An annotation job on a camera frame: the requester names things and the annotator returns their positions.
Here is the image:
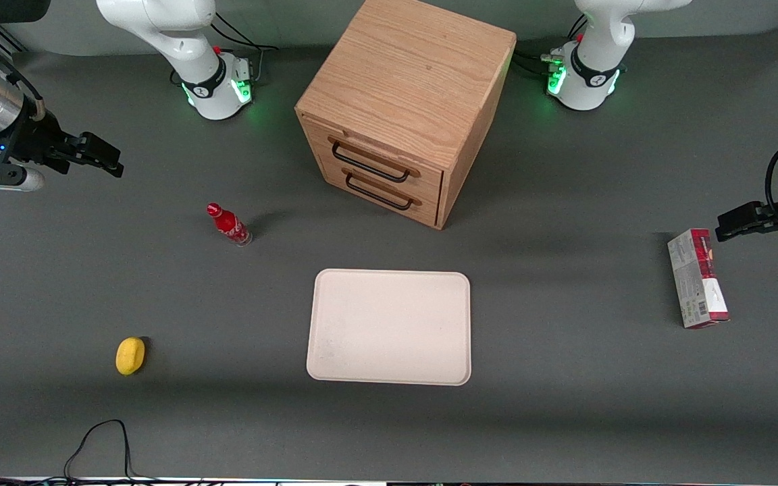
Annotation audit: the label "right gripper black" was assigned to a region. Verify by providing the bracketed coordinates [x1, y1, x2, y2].
[0, 101, 125, 190]

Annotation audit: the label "black metal drawer handle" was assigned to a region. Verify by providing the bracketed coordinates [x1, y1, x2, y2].
[344, 171, 415, 211]
[330, 138, 411, 184]

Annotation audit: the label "wooden drawer with worn handle plate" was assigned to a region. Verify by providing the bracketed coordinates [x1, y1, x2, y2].
[301, 113, 445, 203]

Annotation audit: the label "wooden drawer cabinet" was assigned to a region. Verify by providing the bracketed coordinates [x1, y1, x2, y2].
[294, 0, 517, 232]

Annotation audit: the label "grey red cardboard box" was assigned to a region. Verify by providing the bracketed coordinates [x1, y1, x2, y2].
[667, 228, 731, 330]

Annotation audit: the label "red soda bottle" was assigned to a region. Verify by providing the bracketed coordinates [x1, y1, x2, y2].
[206, 202, 254, 248]

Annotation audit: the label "yellow lemon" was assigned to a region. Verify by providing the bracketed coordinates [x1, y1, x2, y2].
[115, 337, 147, 376]

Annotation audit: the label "cream plastic tray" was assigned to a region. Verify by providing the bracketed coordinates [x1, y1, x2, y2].
[306, 269, 472, 387]

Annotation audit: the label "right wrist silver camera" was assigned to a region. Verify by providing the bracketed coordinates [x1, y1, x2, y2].
[0, 165, 46, 193]

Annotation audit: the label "aluminium frame rail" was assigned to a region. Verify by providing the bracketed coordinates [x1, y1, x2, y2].
[0, 22, 30, 56]

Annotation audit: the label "right arm base black cables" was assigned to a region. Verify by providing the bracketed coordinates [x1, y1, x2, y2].
[210, 12, 280, 85]

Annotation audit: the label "arm base black cables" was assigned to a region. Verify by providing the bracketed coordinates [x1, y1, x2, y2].
[514, 15, 590, 76]
[210, 12, 280, 85]

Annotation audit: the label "thin black looped cable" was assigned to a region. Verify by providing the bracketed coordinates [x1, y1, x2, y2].
[63, 418, 135, 482]

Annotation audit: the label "left arm base black cables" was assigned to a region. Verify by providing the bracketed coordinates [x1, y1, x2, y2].
[514, 15, 590, 76]

